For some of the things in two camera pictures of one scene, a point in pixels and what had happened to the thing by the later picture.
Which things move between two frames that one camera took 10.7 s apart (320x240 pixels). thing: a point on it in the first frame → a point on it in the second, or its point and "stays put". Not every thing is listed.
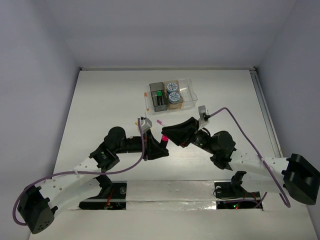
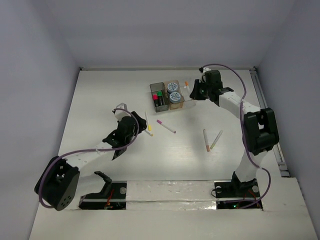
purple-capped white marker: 161,122 stays put
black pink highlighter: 163,144 → 155,98
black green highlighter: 159,97 stays put
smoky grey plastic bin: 159,96 stays put
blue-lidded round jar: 174,97 stays put
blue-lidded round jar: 172,87 stays put
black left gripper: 148,146 → 139,122
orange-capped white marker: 145,94 → 186,84
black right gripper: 182,135 → 195,94
